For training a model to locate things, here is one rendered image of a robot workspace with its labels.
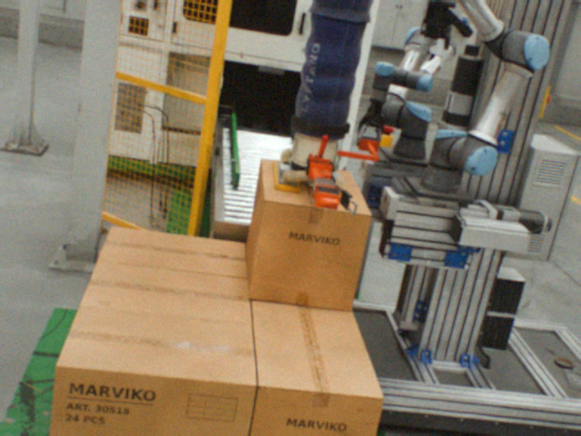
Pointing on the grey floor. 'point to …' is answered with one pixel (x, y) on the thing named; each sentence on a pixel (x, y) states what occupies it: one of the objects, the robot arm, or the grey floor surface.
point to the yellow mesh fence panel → (202, 119)
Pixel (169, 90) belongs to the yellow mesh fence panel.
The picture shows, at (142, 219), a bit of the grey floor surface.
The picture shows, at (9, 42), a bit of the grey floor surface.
